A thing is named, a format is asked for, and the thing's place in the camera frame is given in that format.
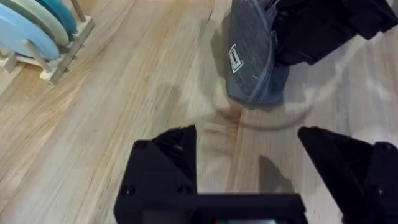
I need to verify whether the grey soft zip bag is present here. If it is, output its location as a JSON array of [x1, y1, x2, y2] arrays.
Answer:
[[224, 0, 290, 106]]

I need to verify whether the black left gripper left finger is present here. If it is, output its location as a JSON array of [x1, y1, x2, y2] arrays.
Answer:
[[113, 124, 198, 224]]

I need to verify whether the teal plate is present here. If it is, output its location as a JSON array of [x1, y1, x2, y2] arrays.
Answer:
[[35, 0, 78, 39]]

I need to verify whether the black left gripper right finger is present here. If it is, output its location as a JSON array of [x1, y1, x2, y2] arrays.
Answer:
[[297, 125, 398, 224]]

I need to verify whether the pale green plate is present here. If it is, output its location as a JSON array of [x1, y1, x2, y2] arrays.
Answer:
[[0, 0, 70, 48]]

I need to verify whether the light blue plate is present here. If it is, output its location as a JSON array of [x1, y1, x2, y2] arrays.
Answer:
[[0, 2, 61, 62]]

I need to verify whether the wooden peg rack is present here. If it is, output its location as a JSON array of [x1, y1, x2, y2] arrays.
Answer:
[[0, 0, 96, 86]]

